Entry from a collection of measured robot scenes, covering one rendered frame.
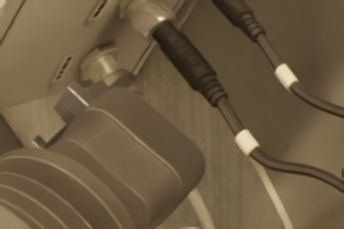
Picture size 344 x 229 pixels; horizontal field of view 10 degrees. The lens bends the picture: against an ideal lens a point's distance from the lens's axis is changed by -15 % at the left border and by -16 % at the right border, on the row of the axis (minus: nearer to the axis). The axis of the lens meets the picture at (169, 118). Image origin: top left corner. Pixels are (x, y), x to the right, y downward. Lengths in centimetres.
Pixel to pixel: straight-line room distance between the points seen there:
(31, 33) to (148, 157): 9
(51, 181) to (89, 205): 2
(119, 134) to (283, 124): 11
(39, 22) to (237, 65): 10
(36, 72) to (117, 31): 4
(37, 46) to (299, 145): 11
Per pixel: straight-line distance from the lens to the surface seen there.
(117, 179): 74
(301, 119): 84
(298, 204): 84
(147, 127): 77
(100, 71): 86
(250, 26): 80
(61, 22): 82
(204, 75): 82
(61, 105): 80
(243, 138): 81
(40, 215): 68
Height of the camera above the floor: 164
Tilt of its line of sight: 9 degrees down
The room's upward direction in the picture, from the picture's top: 3 degrees counter-clockwise
